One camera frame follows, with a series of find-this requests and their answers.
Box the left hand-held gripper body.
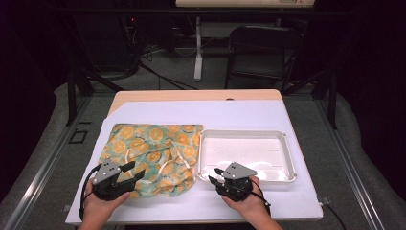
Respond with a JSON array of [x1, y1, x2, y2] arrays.
[[92, 158, 137, 201]]

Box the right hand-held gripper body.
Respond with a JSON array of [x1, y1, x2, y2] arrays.
[[217, 161, 258, 203]]

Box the white plastic tray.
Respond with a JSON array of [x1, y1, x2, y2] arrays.
[[195, 128, 298, 184]]

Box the lemon print drawstring bag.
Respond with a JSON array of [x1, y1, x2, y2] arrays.
[[98, 123, 204, 199]]

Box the person's right hand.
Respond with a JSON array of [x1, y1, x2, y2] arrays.
[[221, 175, 271, 221]]

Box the person's left hand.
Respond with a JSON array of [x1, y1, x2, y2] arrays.
[[83, 178, 130, 223]]

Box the white table sheet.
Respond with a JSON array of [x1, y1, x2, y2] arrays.
[[65, 99, 324, 226]]

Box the black metal stand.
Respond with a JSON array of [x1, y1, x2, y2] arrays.
[[282, 68, 339, 130], [61, 18, 125, 127]]

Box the white desk leg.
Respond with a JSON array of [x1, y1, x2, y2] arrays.
[[193, 16, 204, 82]]

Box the black folding chair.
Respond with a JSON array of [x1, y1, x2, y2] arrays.
[[224, 25, 305, 94]]

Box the beige desk top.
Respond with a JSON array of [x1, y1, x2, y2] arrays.
[[175, 0, 315, 9]]

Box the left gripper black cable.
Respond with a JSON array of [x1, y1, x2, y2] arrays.
[[79, 164, 102, 221]]

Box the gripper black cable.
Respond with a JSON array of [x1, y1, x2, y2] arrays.
[[79, 164, 102, 221], [252, 181, 272, 217]]

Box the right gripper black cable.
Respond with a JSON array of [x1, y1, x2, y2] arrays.
[[252, 181, 272, 217]]

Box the aluminium floor rail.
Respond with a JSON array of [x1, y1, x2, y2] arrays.
[[314, 99, 387, 230], [3, 95, 94, 230]]

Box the black floor cable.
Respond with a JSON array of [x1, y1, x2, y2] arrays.
[[139, 61, 199, 90]]

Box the black cable with plug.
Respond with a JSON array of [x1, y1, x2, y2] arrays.
[[319, 196, 348, 230]]

